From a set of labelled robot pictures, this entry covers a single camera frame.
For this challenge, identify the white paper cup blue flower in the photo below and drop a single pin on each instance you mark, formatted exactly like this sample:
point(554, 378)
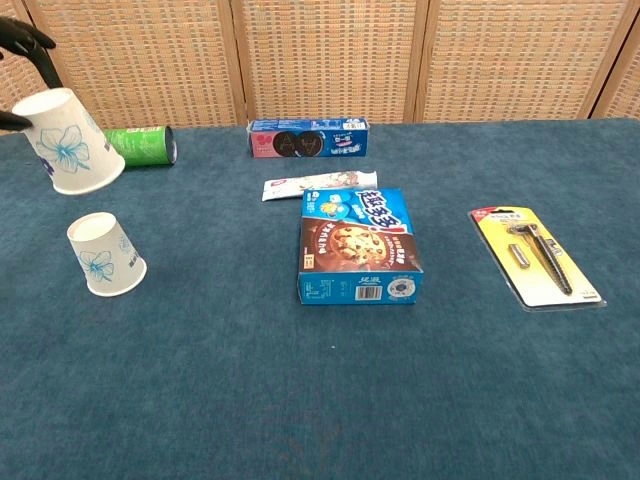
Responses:
point(105, 255)
point(70, 145)

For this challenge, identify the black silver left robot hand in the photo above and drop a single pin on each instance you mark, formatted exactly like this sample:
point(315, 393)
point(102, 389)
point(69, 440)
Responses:
point(30, 40)

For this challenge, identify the white toothpaste tube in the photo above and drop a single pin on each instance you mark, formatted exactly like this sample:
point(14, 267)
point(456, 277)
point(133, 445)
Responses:
point(290, 187)

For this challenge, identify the blue chocolate chip cookie box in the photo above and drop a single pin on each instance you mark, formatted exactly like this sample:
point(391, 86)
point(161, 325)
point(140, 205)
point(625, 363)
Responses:
point(355, 250)

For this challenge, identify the yellow razor blister pack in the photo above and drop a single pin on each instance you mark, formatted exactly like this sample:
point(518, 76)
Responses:
point(535, 255)

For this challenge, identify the blue carpet table mat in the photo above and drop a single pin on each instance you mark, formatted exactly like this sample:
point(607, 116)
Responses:
point(250, 375)

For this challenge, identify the woven bamboo screen panel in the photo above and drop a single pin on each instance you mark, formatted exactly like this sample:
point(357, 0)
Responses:
point(625, 85)
point(150, 60)
point(515, 55)
point(12, 80)
point(325, 55)

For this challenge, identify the green cylindrical snack can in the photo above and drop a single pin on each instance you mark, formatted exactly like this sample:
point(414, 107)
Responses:
point(145, 146)

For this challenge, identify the blue Oreo cookie box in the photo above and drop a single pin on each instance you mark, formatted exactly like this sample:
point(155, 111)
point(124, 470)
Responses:
point(305, 140)

